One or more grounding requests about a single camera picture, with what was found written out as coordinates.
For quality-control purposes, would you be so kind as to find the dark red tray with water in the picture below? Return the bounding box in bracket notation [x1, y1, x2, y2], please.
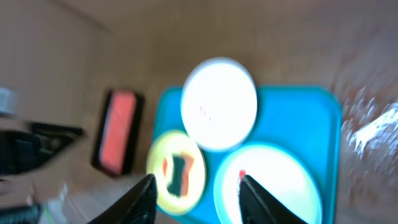
[91, 88, 145, 177]

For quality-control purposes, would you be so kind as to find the yellow-green plate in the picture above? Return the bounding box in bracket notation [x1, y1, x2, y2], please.
[146, 130, 206, 215]

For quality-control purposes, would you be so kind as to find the dark green sponge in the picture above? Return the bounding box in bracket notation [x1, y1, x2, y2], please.
[167, 156, 185, 197]

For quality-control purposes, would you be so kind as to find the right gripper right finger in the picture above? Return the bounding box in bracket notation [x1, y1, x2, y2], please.
[239, 175, 306, 224]

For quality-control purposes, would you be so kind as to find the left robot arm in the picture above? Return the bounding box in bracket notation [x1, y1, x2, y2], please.
[1, 87, 85, 223]

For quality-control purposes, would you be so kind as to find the light blue plate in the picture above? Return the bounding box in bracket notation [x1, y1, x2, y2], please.
[213, 142, 323, 223]

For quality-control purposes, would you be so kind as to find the white plate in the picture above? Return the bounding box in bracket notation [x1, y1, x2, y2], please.
[180, 57, 257, 152]

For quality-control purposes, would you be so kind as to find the teal plastic tray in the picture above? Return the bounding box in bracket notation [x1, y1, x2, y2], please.
[153, 86, 342, 223]

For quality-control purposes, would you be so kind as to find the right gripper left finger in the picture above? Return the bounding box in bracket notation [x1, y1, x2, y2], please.
[88, 174, 157, 224]

